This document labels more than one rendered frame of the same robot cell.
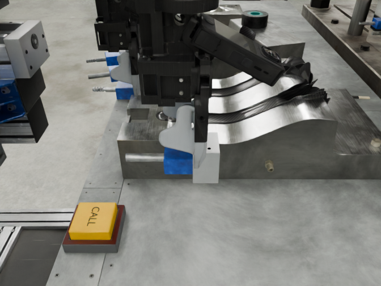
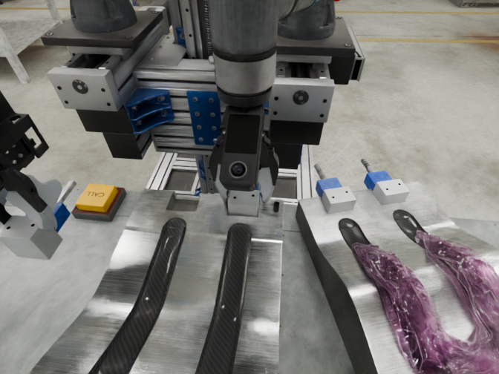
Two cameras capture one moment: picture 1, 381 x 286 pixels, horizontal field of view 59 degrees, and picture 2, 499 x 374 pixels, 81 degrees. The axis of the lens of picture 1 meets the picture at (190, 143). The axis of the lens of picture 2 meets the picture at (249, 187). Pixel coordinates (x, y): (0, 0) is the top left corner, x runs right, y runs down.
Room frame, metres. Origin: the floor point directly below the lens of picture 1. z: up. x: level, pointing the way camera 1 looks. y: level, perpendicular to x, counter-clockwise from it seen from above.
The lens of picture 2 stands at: (0.71, -0.22, 1.28)
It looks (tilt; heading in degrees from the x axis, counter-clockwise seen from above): 46 degrees down; 96
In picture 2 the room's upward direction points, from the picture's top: straight up
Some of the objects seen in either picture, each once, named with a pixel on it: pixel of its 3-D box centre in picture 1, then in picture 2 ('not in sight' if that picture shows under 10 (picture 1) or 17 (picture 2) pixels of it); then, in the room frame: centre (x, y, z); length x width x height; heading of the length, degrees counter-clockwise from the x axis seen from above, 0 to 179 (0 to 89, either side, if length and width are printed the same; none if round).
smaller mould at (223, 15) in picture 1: (216, 17); not in sight; (1.41, -0.11, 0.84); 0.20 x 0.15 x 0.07; 90
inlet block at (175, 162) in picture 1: (172, 157); (50, 211); (0.37, 0.03, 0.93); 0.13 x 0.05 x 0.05; 90
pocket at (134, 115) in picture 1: (137, 123); (186, 207); (0.56, 0.10, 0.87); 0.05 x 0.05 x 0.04; 0
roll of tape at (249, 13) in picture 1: (254, 19); not in sight; (1.06, -0.20, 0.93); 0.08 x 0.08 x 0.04
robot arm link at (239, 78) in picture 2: not in sight; (242, 68); (0.66, 0.13, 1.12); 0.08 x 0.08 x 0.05
